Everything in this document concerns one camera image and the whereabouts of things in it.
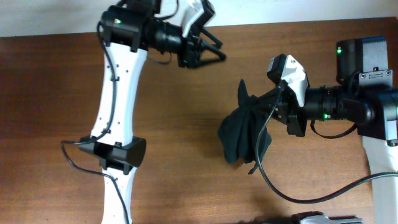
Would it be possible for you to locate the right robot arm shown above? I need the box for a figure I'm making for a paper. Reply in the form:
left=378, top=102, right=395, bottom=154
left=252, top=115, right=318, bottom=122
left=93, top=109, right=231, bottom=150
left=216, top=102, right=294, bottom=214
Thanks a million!
left=255, top=36, right=397, bottom=223

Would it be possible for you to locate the black camera cable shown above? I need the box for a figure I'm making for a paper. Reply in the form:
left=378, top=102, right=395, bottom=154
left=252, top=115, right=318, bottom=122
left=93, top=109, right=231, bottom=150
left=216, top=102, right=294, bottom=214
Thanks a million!
left=60, top=0, right=180, bottom=224
left=254, top=79, right=398, bottom=205

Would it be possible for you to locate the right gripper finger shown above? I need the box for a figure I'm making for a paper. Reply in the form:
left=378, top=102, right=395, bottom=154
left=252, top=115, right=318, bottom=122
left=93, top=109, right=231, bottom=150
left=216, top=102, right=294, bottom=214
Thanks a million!
left=254, top=88, right=280, bottom=105
left=256, top=104, right=282, bottom=121

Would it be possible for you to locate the left black camera cable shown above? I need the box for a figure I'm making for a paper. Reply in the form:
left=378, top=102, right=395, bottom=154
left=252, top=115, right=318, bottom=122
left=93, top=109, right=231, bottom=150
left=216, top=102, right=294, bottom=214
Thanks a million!
left=60, top=0, right=180, bottom=224

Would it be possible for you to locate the right black camera cable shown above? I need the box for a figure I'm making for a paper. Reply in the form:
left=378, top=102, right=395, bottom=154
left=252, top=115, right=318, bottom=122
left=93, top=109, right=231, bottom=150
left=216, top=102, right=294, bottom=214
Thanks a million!
left=254, top=79, right=398, bottom=205

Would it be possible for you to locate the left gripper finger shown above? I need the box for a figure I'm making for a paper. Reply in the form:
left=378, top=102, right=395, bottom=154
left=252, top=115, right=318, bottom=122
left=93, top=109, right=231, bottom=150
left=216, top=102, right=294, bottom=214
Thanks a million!
left=201, top=27, right=223, bottom=49
left=197, top=43, right=226, bottom=67

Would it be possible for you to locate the black nike t-shirt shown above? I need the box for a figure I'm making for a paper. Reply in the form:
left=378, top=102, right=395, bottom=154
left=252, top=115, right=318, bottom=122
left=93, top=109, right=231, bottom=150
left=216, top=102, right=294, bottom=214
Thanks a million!
left=217, top=80, right=266, bottom=165

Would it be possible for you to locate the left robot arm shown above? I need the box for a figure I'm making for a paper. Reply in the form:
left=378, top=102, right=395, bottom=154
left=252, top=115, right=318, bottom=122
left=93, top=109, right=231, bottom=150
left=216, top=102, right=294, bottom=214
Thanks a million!
left=79, top=0, right=226, bottom=223

